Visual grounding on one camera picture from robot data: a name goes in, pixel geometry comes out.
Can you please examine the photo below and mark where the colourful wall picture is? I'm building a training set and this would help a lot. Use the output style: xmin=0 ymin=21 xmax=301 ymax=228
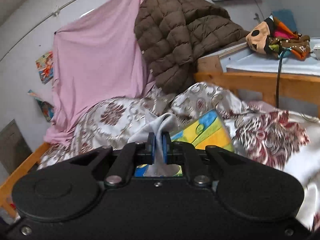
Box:
xmin=28 ymin=89 xmax=54 ymax=122
xmin=36 ymin=51 xmax=54 ymax=84

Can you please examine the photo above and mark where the light blue mattress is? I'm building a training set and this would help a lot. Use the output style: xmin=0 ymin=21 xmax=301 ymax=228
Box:
xmin=217 ymin=44 xmax=319 ymax=76

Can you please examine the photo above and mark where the pink sheet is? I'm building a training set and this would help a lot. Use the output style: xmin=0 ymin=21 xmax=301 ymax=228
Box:
xmin=44 ymin=0 xmax=154 ymax=145

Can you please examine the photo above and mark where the grey white sock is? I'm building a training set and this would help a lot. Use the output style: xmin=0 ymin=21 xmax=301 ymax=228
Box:
xmin=128 ymin=113 xmax=182 ymax=177

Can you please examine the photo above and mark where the colourful wall picture upper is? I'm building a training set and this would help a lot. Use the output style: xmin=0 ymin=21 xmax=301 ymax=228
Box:
xmin=36 ymin=51 xmax=54 ymax=84

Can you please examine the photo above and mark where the black cable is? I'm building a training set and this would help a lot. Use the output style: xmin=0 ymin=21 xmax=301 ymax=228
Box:
xmin=275 ymin=49 xmax=288 ymax=108

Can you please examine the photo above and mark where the brown quilted jacket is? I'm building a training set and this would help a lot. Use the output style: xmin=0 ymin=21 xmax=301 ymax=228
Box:
xmin=135 ymin=0 xmax=248 ymax=94

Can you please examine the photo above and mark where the colourful wall picture lower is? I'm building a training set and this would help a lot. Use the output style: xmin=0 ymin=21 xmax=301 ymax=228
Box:
xmin=28 ymin=89 xmax=54 ymax=122

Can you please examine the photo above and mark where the floral satin bedspread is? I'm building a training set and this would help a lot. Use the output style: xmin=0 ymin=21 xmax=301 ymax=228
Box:
xmin=40 ymin=82 xmax=319 ymax=231

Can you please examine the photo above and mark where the wooden bed frame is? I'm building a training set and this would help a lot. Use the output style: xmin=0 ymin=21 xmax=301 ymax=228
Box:
xmin=1 ymin=72 xmax=319 ymax=218

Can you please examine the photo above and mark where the grey tray with cartoon drawing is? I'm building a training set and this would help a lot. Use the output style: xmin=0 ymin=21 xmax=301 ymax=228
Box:
xmin=134 ymin=109 xmax=235 ymax=177

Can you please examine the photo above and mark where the plush doll with tan face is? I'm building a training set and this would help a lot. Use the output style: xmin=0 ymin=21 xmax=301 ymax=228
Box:
xmin=246 ymin=15 xmax=311 ymax=60

